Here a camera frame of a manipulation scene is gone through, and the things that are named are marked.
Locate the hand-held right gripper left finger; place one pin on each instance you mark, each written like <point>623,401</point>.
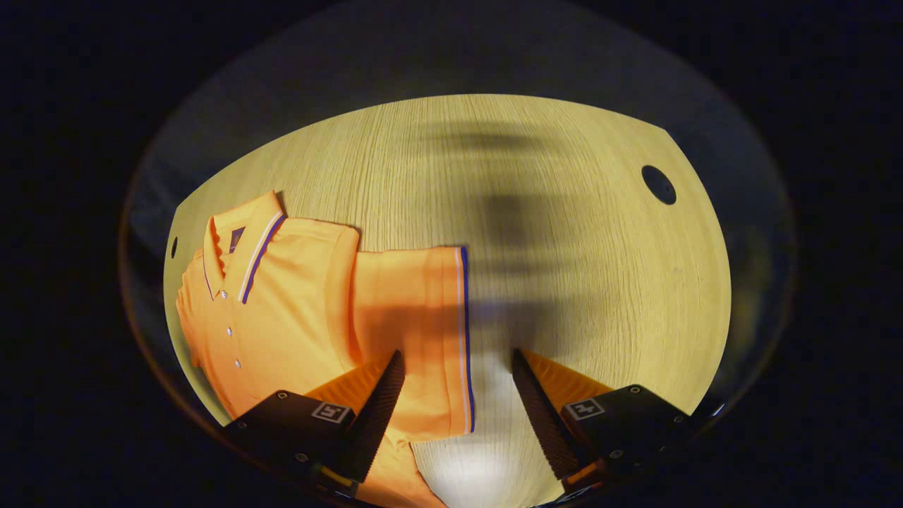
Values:
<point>377,416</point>

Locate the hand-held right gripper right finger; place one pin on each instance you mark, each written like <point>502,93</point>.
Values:
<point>537,416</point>

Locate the orange polo T-shirt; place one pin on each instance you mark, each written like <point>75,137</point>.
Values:
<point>303,303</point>

